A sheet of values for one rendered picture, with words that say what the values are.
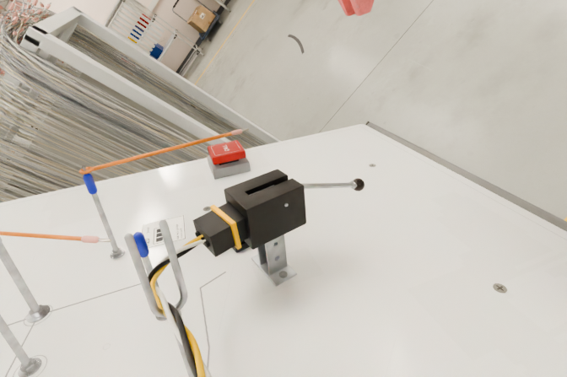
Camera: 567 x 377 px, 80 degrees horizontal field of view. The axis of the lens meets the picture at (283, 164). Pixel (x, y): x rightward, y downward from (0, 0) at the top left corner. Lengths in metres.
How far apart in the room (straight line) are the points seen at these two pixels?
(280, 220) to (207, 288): 0.10
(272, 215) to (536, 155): 1.33
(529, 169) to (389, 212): 1.13
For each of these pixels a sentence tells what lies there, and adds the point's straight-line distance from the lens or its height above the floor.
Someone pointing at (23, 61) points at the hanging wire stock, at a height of 1.42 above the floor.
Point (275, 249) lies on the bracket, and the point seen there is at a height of 1.10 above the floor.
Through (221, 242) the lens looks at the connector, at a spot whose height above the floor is 1.16.
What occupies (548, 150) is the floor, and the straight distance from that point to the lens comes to 1.53.
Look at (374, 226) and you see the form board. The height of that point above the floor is 0.99.
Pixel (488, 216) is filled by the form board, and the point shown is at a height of 0.90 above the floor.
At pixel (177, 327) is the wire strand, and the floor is 1.20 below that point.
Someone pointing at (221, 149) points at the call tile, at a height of 1.10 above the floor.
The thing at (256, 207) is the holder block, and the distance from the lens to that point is 0.27.
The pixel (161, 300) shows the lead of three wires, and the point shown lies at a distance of 0.21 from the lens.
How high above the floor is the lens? 1.28
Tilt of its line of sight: 31 degrees down
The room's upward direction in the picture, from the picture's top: 59 degrees counter-clockwise
